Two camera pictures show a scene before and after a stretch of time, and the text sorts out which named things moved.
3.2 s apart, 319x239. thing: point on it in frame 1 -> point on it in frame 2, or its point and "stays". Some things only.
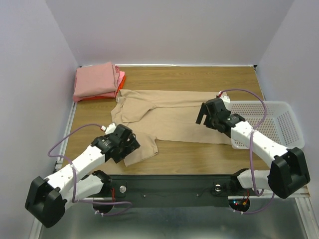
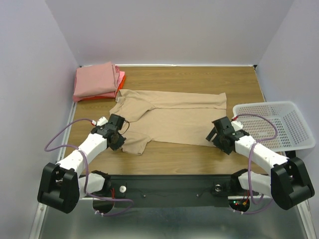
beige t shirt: [168, 116] stays
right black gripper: [208, 113] -> [214, 137]
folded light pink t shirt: [121, 75] stays
